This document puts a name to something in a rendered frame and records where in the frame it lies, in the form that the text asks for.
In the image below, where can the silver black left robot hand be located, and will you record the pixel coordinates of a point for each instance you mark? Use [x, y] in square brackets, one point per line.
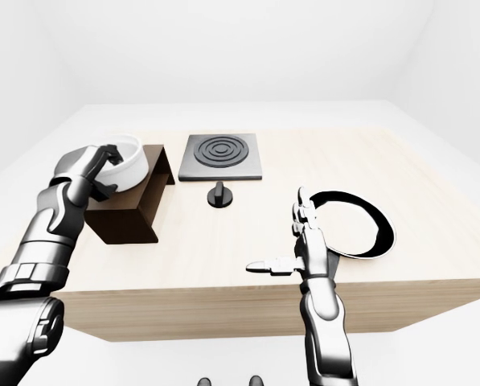
[79, 169]

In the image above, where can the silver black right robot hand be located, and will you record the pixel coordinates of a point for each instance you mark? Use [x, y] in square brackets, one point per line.
[314, 249]

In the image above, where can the white bowl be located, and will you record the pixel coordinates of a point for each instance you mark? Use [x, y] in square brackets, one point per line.
[125, 165]

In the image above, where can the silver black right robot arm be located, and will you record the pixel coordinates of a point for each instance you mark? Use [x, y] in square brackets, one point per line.
[326, 333]

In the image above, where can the dark brown wooden cabinet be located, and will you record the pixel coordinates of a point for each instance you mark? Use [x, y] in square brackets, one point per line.
[137, 205]

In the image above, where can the white plate with black rim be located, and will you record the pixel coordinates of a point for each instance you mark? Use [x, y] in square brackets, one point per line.
[368, 225]

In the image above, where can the round black stove knob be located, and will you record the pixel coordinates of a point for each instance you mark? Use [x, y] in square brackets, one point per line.
[220, 195]

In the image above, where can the flat dark stove plate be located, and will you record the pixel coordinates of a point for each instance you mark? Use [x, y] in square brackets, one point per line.
[221, 157]

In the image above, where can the small dark rounded shape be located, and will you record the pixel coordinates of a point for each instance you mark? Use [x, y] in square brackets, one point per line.
[204, 381]
[256, 380]

